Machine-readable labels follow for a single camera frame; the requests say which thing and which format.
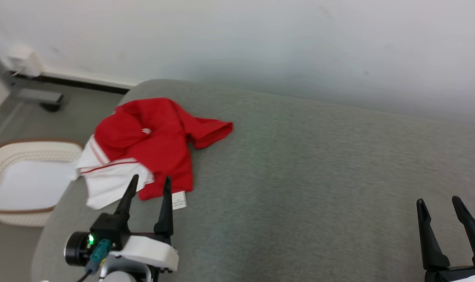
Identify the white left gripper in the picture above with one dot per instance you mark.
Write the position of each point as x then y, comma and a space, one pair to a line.
147, 250

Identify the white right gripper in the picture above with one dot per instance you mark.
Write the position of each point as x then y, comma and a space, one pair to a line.
457, 274

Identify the red shirt white sleeves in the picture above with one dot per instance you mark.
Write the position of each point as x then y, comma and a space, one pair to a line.
159, 145

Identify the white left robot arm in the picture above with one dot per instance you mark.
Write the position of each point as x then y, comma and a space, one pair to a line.
120, 277

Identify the white laundry basket brown rim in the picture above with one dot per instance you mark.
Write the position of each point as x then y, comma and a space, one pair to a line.
26, 184

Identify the white black baseboard strip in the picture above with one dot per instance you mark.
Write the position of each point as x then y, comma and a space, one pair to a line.
84, 80

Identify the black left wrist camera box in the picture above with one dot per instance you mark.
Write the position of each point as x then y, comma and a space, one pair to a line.
108, 227

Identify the white wall box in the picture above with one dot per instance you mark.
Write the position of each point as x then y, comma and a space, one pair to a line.
26, 60

